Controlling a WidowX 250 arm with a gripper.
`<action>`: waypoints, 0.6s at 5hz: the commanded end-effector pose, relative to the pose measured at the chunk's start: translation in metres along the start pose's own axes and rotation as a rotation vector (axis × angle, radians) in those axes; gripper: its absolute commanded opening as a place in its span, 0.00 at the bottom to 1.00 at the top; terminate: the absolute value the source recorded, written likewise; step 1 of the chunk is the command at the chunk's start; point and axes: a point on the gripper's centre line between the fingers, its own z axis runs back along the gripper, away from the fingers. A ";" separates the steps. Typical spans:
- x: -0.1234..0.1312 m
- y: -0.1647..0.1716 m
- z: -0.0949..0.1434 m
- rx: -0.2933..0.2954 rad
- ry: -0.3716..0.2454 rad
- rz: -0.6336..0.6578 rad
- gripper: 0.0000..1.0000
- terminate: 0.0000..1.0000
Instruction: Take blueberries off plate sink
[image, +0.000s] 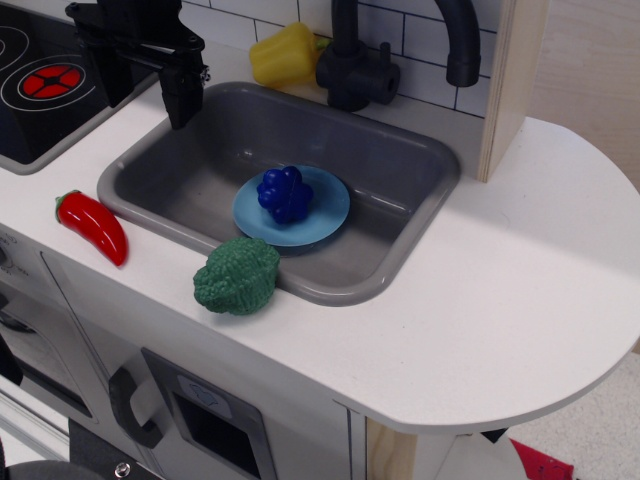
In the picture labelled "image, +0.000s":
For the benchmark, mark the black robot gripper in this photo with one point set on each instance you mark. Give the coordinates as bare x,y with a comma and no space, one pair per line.
114,35

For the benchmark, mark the blue toy blueberries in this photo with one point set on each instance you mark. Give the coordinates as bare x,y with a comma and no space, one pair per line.
284,195

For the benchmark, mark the light blue toy plate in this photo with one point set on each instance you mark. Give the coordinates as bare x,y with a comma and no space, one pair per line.
327,211

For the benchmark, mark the grey toy sink basin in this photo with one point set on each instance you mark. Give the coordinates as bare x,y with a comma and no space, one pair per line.
181,184

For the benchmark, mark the black toy stovetop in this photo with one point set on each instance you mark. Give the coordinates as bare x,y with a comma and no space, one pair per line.
48,100

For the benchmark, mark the yellow toy bell pepper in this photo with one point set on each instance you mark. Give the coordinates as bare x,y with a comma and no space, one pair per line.
288,57

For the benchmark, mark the red toy chili pepper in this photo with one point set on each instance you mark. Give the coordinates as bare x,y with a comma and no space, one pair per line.
91,220

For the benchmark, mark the black toy faucet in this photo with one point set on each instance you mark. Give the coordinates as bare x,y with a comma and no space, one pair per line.
354,77

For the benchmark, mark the green toy broccoli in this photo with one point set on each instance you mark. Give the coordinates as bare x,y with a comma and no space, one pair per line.
239,277

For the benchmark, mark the grey dishwasher door panel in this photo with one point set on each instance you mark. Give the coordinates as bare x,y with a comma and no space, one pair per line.
221,425

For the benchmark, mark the red cloth on floor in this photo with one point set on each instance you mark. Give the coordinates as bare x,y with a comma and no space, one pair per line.
540,466

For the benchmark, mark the black oven door handle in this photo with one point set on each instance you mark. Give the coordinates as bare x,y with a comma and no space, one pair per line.
122,388

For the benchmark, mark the wooden upright post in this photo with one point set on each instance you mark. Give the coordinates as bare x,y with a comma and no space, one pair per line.
519,39

